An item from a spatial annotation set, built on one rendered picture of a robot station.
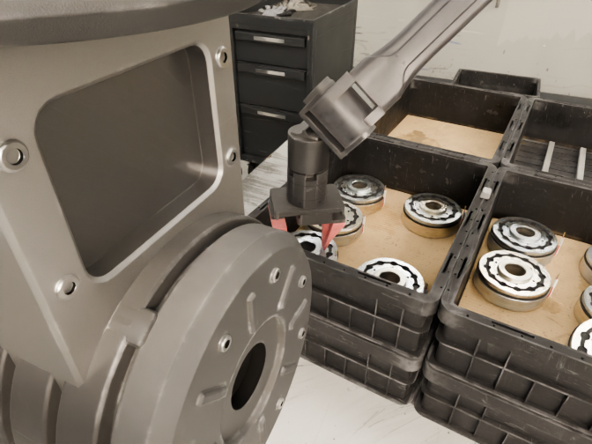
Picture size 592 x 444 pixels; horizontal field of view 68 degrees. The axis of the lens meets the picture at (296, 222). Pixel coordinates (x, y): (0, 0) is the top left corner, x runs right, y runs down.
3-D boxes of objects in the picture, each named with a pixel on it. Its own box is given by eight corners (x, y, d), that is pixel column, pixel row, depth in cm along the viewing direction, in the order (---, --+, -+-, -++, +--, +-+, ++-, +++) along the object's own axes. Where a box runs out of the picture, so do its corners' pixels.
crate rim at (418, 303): (432, 321, 53) (436, 307, 52) (232, 242, 65) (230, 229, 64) (495, 175, 81) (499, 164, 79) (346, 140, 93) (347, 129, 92)
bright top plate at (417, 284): (408, 319, 60) (408, 315, 59) (342, 289, 64) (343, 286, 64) (433, 276, 66) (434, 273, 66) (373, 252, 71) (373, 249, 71)
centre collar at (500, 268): (529, 288, 64) (530, 284, 63) (493, 276, 66) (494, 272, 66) (534, 268, 67) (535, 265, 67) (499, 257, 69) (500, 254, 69)
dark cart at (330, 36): (309, 196, 243) (314, 20, 190) (240, 179, 258) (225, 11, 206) (346, 151, 287) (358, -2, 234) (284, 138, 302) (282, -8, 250)
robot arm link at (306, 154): (280, 129, 57) (321, 137, 55) (302, 109, 62) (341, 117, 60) (280, 174, 61) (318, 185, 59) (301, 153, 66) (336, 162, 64)
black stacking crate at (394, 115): (481, 218, 87) (497, 166, 80) (344, 179, 99) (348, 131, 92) (513, 141, 114) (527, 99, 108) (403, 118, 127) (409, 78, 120)
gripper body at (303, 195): (269, 198, 68) (269, 155, 63) (334, 193, 69) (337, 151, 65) (274, 223, 62) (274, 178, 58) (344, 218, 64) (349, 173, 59)
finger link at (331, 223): (290, 237, 73) (291, 188, 67) (332, 233, 74) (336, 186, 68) (296, 264, 68) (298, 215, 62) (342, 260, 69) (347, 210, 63)
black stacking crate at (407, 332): (418, 368, 59) (434, 308, 52) (238, 289, 71) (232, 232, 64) (481, 218, 86) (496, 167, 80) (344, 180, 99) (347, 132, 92)
